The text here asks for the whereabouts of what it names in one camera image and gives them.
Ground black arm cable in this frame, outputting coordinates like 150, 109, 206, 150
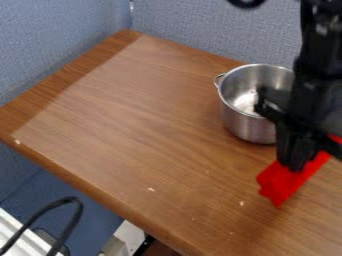
226, 0, 269, 10

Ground white table frame part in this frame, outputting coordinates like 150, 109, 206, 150
98, 220, 146, 256

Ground black cable loop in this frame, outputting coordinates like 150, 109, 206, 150
0, 196, 86, 256

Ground red plastic block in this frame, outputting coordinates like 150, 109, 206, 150
257, 142, 333, 208

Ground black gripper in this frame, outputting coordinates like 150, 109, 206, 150
255, 75, 342, 172

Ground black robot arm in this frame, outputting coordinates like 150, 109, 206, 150
255, 0, 342, 172

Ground metal pot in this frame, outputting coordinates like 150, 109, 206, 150
214, 64, 294, 144

